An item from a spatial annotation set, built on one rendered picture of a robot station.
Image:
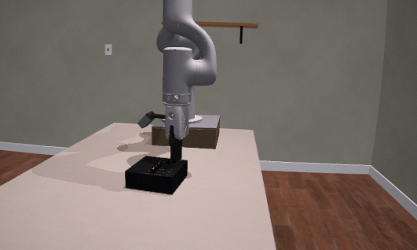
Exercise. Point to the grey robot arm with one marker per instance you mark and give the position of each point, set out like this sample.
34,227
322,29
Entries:
182,67

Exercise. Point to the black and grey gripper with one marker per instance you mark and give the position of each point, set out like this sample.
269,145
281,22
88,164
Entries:
176,127

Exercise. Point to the black lighting desk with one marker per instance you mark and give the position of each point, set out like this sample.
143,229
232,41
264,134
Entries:
164,178

